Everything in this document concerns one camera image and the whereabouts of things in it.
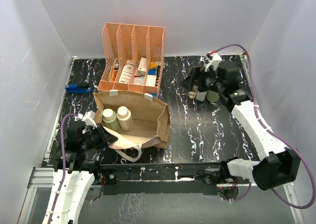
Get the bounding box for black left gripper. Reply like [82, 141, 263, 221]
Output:
[81, 122, 118, 151]

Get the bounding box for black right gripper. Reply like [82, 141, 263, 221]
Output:
[179, 66, 224, 94]

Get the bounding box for clear bottle amber liquid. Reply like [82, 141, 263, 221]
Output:
[188, 85, 198, 99]

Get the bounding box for white bottle dark grey cap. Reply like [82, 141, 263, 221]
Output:
[196, 91, 207, 101]

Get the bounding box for green bottle beige cap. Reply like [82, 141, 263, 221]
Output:
[102, 109, 120, 132]
[117, 106, 134, 131]
[206, 90, 219, 103]

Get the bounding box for brown canvas tote bag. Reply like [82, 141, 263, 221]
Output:
[93, 90, 170, 162]

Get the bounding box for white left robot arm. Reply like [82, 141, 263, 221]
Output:
[42, 121, 119, 224]

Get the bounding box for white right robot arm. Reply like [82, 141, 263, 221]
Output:
[182, 61, 301, 190]

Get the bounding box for yellow blue small boxes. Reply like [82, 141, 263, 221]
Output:
[148, 61, 161, 77]

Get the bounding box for white box with icons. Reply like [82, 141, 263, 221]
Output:
[145, 75, 157, 87]

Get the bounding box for white red small box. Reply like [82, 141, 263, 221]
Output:
[136, 57, 147, 76]

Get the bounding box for blue stapler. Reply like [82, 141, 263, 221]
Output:
[65, 83, 92, 93]

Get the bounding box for orange items in organizer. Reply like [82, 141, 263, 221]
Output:
[106, 58, 119, 82]

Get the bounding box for white medicine box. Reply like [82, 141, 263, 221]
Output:
[118, 64, 133, 84]

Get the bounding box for pink plastic file organizer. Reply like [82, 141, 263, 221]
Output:
[98, 23, 165, 97]

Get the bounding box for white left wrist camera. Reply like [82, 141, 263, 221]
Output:
[77, 110, 97, 128]

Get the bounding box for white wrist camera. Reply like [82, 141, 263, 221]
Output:
[205, 52, 222, 72]
[77, 110, 97, 128]

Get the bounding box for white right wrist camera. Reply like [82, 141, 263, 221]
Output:
[205, 52, 222, 72]

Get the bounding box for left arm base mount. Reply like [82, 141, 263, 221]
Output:
[93, 169, 118, 186]

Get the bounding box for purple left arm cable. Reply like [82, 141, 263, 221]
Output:
[45, 114, 81, 222]

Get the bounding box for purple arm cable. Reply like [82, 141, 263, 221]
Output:
[45, 114, 81, 222]
[209, 44, 316, 209]

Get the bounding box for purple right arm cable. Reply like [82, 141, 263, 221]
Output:
[209, 44, 316, 209]

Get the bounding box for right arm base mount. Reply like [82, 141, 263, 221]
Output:
[198, 168, 240, 189]

